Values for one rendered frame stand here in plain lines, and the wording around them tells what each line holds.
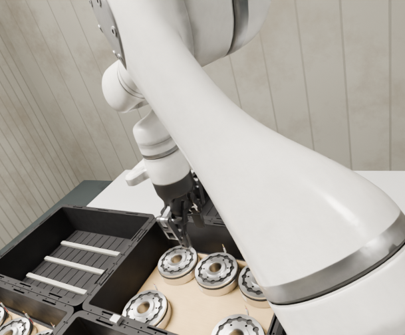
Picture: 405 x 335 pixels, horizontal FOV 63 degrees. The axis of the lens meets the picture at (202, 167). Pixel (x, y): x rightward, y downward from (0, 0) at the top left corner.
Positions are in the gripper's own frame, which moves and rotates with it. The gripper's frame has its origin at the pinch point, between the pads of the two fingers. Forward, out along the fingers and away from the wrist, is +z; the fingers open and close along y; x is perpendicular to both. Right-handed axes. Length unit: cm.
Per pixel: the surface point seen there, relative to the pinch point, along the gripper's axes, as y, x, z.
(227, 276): 1.8, -3.3, 14.4
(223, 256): 6.9, -0.2, 14.2
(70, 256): 1, 50, 17
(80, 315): -19.2, 18.5, 7.1
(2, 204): 74, 249, 68
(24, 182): 100, 249, 64
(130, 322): -17.6, 6.7, 7.2
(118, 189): 51, 78, 30
